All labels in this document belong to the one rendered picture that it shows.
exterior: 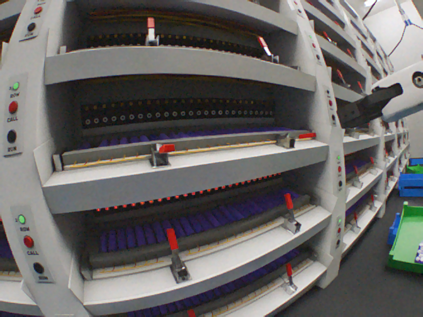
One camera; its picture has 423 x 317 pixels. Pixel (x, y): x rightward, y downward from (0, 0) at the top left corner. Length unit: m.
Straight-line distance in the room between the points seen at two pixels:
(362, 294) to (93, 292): 0.71
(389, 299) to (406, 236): 0.33
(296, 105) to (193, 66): 0.37
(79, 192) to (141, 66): 0.21
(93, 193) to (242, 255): 0.28
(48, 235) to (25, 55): 0.28
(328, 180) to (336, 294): 0.39
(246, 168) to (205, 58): 0.21
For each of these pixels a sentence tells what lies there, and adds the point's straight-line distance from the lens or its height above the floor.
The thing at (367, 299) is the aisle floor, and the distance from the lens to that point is 0.71.
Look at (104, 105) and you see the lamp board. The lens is 0.43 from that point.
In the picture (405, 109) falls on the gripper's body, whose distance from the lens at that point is 0.26.
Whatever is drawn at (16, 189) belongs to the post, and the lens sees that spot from 0.31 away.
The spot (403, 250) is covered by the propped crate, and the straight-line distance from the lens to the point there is 0.91.
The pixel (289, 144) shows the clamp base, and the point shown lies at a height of 0.49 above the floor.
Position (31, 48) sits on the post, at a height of 0.70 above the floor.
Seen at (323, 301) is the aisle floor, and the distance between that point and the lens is 0.68.
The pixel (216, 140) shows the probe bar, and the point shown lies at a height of 0.52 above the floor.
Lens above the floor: 0.49
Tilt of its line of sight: 1 degrees down
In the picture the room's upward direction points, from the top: 8 degrees counter-clockwise
